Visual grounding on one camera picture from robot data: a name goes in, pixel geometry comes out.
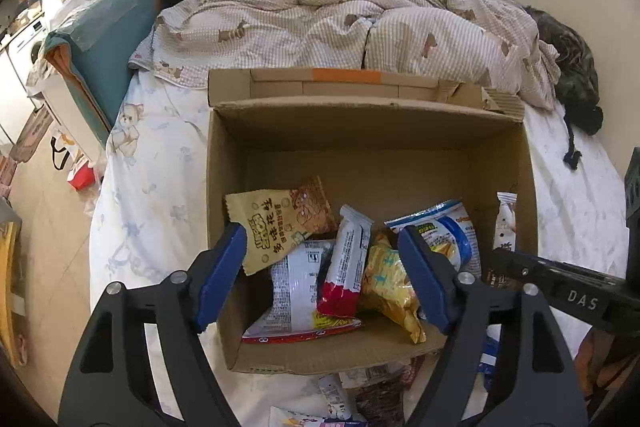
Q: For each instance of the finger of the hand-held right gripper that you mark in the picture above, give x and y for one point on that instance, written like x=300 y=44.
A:
x=510 y=264

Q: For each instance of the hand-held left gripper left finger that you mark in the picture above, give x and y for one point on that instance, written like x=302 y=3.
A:
x=220 y=277

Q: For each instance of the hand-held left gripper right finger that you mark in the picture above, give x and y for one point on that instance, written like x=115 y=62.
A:
x=425 y=277

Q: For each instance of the yellow snack packet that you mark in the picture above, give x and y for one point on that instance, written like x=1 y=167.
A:
x=385 y=282

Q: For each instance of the slim white snack packet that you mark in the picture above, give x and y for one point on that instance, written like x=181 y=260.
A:
x=506 y=222
x=332 y=397

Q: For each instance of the white blue chip packet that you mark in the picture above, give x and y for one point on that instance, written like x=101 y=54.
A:
x=440 y=227

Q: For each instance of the grey white red-edged packet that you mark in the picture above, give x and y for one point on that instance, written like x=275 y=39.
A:
x=295 y=292

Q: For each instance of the white red bar packet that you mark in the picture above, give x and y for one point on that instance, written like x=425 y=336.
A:
x=345 y=262

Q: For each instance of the tan peanut snack packet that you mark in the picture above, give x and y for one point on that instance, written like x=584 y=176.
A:
x=280 y=222

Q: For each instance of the dark blue snack packet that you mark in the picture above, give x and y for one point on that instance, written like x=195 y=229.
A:
x=490 y=354

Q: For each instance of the brown cardboard box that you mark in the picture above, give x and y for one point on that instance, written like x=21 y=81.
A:
x=375 y=167

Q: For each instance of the clear packet of dark snack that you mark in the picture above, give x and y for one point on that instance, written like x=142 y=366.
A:
x=380 y=402

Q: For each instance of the white orange snack packet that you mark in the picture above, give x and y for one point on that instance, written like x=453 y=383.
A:
x=295 y=419

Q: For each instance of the person's right hand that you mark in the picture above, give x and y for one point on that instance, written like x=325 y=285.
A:
x=597 y=367

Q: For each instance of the white orange shopping bag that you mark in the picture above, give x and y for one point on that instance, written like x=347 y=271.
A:
x=80 y=172

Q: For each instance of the camouflage jacket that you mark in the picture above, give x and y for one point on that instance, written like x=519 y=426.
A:
x=575 y=72

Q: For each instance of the wooden chair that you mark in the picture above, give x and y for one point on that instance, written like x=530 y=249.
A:
x=10 y=297

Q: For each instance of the brown patterned rug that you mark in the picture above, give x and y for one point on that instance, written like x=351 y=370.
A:
x=32 y=134

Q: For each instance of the teal headboard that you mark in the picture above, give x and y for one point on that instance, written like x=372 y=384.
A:
x=110 y=37

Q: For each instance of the checked bear print duvet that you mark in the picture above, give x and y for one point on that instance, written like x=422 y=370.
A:
x=325 y=17

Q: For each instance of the white floor cabinet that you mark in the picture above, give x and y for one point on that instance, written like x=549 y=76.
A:
x=10 y=82

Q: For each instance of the white washing machine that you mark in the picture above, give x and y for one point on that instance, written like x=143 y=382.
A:
x=30 y=52

